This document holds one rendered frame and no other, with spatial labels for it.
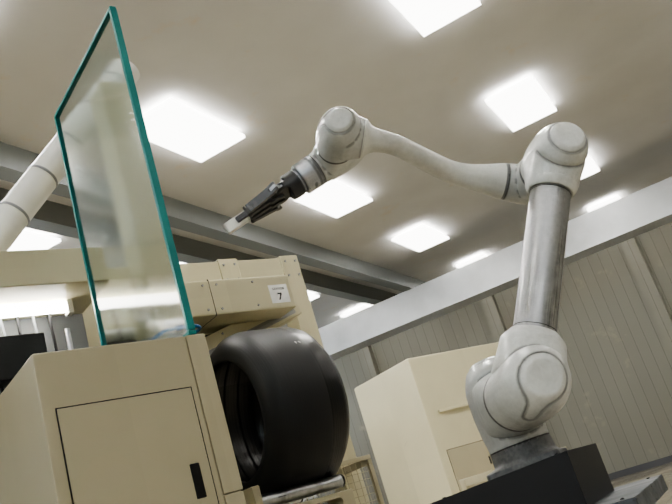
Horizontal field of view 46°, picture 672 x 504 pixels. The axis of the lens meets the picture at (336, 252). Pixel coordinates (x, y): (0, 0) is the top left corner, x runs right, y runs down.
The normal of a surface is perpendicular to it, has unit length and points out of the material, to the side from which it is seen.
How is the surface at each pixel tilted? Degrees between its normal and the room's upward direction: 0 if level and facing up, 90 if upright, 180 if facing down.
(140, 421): 90
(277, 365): 70
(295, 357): 66
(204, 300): 90
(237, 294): 90
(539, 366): 94
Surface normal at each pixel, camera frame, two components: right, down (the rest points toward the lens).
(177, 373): 0.54, -0.42
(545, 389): 0.04, -0.36
